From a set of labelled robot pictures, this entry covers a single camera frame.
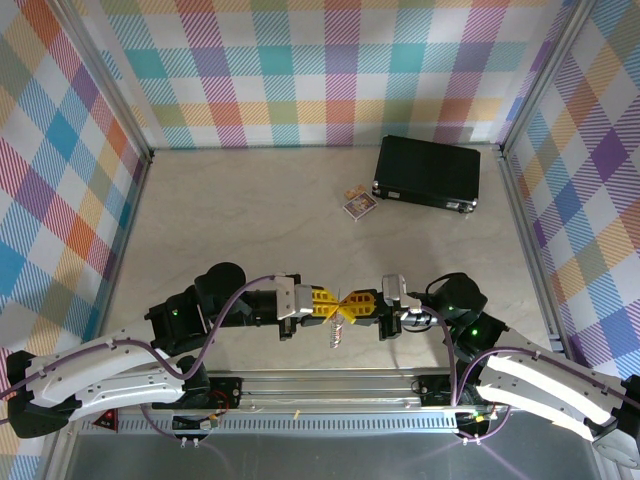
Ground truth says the silver keyring with many rings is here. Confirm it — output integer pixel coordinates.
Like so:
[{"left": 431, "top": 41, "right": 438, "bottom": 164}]
[{"left": 327, "top": 287, "right": 347, "bottom": 350}]

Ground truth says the purple card box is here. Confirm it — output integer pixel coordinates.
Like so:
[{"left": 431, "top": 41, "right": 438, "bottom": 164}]
[{"left": 342, "top": 193, "right": 379, "bottom": 221}]

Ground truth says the yellow green power connector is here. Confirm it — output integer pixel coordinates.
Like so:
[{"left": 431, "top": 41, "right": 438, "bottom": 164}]
[
  {"left": 457, "top": 410, "right": 501, "bottom": 426},
  {"left": 172, "top": 410, "right": 224, "bottom": 434}
]

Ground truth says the black hard case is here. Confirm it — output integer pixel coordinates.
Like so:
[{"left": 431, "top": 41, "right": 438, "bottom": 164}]
[{"left": 373, "top": 134, "right": 482, "bottom": 215}]

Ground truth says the grey metal panel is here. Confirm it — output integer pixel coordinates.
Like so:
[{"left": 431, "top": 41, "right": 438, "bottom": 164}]
[{"left": 49, "top": 429, "right": 616, "bottom": 480}]

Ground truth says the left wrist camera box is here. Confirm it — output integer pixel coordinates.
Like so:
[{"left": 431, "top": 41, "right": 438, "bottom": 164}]
[{"left": 272, "top": 272, "right": 315, "bottom": 321}]

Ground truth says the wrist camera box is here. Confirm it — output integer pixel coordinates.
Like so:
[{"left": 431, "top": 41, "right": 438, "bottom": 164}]
[
  {"left": 272, "top": 272, "right": 315, "bottom": 321},
  {"left": 380, "top": 273, "right": 421, "bottom": 314}
]

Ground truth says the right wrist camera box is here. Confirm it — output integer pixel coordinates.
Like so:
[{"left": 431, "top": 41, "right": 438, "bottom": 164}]
[{"left": 380, "top": 273, "right": 421, "bottom": 314}]

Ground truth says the aluminium mounting rail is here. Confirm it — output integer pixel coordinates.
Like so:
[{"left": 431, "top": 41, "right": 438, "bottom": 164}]
[{"left": 114, "top": 370, "right": 481, "bottom": 416}]

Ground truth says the aluminium side rail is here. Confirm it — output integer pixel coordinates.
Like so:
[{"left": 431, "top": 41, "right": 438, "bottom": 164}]
[
  {"left": 497, "top": 149, "right": 566, "bottom": 351},
  {"left": 97, "top": 152, "right": 155, "bottom": 346}
]

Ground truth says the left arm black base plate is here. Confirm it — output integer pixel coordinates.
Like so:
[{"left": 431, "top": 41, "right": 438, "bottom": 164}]
[{"left": 199, "top": 377, "right": 244, "bottom": 410}]

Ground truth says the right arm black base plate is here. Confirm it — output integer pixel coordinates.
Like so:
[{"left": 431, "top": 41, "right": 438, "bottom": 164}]
[{"left": 418, "top": 374, "right": 481, "bottom": 407}]

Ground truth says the slotted metal cable tray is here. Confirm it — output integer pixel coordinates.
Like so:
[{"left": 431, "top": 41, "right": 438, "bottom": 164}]
[{"left": 112, "top": 417, "right": 459, "bottom": 434}]

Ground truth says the aluminium frame post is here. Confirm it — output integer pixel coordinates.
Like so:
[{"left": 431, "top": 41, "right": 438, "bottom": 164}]
[
  {"left": 498, "top": 0, "right": 600, "bottom": 160},
  {"left": 53, "top": 0, "right": 155, "bottom": 164}
]

